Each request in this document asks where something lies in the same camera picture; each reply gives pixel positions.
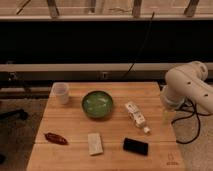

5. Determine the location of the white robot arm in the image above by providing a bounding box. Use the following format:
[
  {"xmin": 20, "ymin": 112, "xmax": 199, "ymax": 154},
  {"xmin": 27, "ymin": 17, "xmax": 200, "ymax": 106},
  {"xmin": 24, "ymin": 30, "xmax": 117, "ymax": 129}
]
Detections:
[{"xmin": 160, "ymin": 61, "xmax": 213, "ymax": 114}]

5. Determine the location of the black eraser block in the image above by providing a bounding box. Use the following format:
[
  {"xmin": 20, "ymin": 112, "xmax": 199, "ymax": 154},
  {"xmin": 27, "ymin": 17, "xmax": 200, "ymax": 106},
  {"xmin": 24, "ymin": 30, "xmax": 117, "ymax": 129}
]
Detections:
[{"xmin": 123, "ymin": 138, "xmax": 149, "ymax": 156}]

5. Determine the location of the white plastic bottle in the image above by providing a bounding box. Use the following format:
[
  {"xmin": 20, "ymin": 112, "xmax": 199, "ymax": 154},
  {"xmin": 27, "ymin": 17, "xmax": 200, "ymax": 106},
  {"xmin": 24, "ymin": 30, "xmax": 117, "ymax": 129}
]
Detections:
[{"xmin": 125, "ymin": 101, "xmax": 150, "ymax": 134}]

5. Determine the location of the green bowl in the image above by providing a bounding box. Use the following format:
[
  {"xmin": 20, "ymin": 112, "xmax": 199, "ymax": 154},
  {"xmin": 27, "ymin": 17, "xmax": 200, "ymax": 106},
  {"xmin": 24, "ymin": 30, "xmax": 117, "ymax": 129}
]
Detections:
[{"xmin": 82, "ymin": 91, "xmax": 113, "ymax": 119}]

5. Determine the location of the white sponge block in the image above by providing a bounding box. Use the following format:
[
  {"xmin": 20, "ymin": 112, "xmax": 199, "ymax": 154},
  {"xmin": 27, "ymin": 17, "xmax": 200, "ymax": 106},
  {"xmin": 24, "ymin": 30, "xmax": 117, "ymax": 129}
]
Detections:
[{"xmin": 88, "ymin": 133, "xmax": 103, "ymax": 156}]

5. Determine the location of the translucent plastic cup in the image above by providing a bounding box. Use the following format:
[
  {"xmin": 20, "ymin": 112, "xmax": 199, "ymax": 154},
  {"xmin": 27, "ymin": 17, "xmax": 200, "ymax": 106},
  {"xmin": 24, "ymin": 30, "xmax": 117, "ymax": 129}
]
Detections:
[{"xmin": 53, "ymin": 83, "xmax": 69, "ymax": 105}]

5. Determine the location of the red chili pepper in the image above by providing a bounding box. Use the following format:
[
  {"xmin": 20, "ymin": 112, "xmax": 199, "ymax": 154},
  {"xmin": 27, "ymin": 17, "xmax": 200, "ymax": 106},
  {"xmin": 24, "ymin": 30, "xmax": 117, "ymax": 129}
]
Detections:
[{"xmin": 44, "ymin": 133, "xmax": 68, "ymax": 145}]

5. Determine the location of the black office chair base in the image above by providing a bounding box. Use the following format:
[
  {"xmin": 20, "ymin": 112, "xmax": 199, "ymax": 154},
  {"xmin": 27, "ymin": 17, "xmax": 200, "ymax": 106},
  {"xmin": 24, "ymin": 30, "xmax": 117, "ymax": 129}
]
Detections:
[{"xmin": 0, "ymin": 109, "xmax": 28, "ymax": 120}]

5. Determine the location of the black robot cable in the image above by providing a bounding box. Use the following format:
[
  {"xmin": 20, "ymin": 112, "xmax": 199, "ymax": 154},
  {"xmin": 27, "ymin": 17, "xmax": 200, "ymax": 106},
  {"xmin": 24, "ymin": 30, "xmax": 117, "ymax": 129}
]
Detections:
[{"xmin": 171, "ymin": 98, "xmax": 212, "ymax": 145}]

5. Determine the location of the black hanging cable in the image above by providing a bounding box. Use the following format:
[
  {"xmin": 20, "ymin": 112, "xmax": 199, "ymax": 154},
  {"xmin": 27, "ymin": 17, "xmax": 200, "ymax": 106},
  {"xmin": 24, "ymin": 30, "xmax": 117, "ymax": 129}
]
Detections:
[{"xmin": 120, "ymin": 11, "xmax": 156, "ymax": 81}]

